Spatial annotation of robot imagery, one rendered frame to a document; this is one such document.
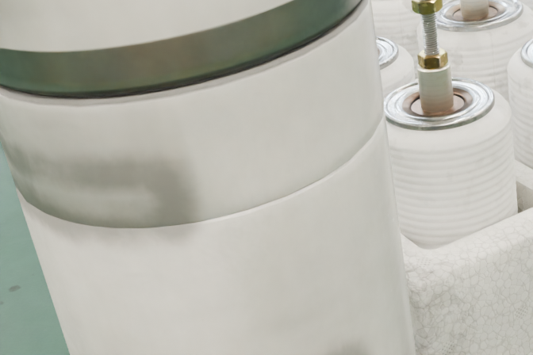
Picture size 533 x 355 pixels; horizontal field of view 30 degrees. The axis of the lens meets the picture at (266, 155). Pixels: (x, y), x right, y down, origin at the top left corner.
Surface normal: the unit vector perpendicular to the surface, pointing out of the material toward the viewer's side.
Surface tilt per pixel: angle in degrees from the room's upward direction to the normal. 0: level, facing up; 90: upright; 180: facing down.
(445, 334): 90
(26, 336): 0
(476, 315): 90
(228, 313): 90
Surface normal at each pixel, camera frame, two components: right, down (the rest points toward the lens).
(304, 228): 0.55, 0.29
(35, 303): -0.17, -0.88
